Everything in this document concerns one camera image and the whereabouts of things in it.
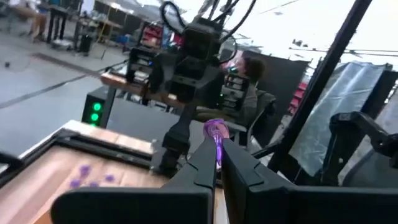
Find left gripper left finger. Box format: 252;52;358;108
51;138;218;224

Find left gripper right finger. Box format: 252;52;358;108
222;139;398;224

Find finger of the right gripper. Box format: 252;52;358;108
156;57;188;104
159;66;223;175

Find wooden work table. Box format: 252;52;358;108
99;70;180;108

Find person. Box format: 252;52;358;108
195;55;276;126
9;0;48;43

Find grey partition panel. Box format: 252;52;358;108
106;98;206;154

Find black computer tower green lights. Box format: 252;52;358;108
81;86;108;127

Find clear plastic sheet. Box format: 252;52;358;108
289;60;393;177

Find black table clamp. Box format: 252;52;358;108
0;151;24;175

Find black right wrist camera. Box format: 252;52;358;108
183;18;223;62

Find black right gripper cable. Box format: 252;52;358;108
159;1;188;35

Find black aluminium table frame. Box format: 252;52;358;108
0;0;373;188

